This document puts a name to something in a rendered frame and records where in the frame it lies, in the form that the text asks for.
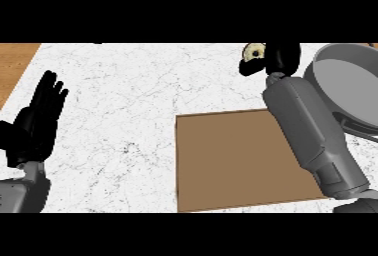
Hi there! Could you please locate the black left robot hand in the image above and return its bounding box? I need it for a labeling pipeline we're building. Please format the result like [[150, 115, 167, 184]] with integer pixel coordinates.
[[0, 70, 71, 169]]

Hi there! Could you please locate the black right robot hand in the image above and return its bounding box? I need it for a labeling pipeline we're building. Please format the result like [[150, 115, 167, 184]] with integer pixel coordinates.
[[238, 43, 303, 77]]

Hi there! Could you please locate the cream cupcake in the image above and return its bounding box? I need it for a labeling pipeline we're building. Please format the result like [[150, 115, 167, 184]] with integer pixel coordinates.
[[241, 43, 268, 64]]

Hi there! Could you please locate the grey metal pot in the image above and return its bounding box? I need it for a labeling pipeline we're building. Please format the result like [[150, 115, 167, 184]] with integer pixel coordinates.
[[302, 43, 378, 144]]

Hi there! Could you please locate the brown flat tray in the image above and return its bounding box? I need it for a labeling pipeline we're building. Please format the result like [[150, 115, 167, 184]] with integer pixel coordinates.
[[175, 108, 331, 213]]

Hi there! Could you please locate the brown wooden board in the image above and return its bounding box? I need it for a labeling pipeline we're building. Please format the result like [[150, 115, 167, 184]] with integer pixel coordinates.
[[0, 43, 43, 110]]

